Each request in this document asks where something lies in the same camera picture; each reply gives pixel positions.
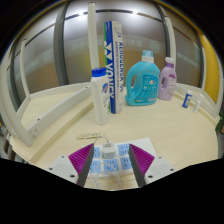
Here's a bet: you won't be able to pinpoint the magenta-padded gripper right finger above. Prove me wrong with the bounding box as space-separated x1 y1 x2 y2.
128 143 175 187

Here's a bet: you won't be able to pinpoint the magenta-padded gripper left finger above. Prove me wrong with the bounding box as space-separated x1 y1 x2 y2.
47 143 96 188

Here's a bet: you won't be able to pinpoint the white charger cable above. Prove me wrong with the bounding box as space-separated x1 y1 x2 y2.
88 133 125 190

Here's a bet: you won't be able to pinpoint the white charger block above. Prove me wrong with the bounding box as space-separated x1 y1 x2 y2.
101 142 117 160

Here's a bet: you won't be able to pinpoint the white power strip blue sockets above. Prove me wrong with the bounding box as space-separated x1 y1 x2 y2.
87 137 158 175

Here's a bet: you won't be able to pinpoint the small yellowish label strip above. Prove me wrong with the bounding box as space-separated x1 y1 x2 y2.
76 132 105 140

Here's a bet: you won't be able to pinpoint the white bottle blue cap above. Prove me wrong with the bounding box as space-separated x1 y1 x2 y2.
90 66 112 126

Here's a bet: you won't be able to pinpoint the small blue and white bottle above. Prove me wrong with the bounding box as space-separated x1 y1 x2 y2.
181 90 193 109

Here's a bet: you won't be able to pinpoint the blue detergent jug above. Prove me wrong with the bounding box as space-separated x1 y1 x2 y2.
124 49 161 107

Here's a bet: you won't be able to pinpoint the small white spray bottle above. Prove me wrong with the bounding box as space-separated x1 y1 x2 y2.
193 94 203 113

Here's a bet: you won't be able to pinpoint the purple detergent bottle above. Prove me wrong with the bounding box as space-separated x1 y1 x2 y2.
157 56 178 102

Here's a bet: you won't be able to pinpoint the blue and white tall tube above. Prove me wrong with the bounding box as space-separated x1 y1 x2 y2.
103 20 127 115

